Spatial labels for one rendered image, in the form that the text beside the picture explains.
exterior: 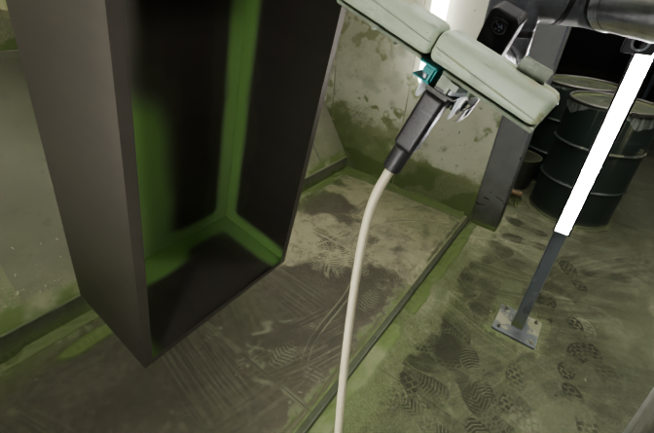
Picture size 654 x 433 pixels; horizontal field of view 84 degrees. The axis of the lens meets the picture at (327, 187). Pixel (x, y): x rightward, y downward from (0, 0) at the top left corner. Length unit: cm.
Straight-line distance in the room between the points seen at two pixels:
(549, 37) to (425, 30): 199
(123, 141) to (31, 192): 135
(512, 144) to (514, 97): 212
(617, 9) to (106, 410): 182
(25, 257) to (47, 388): 53
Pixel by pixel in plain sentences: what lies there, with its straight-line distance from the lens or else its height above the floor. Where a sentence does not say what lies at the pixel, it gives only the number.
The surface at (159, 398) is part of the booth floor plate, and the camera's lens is 171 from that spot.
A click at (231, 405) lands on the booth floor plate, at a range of 164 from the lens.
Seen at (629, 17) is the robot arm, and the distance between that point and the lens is 71.
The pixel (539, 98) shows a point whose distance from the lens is 47.
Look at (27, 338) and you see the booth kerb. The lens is 204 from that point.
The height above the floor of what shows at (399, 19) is 142.
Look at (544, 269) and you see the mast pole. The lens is 194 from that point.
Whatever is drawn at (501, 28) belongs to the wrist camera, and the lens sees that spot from 60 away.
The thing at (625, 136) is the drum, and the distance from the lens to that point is 304.
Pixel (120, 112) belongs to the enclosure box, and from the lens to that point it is 68.
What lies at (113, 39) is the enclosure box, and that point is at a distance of 63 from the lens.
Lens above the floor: 145
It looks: 29 degrees down
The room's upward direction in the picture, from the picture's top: 4 degrees clockwise
